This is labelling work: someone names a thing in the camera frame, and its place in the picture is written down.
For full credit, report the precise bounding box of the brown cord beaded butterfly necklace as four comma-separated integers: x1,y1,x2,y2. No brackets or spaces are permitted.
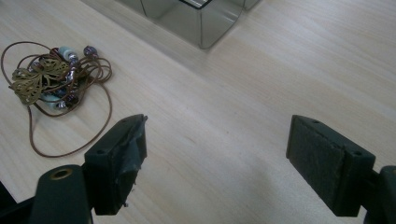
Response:
0,41,114,159

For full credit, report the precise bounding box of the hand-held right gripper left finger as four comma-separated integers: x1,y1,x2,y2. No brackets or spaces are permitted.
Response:
83,113,149,217

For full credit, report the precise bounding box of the mirrored metal box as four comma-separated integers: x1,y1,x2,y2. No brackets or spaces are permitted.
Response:
115,0,261,50

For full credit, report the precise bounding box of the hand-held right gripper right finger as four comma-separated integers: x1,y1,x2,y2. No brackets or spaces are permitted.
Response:
285,114,377,217

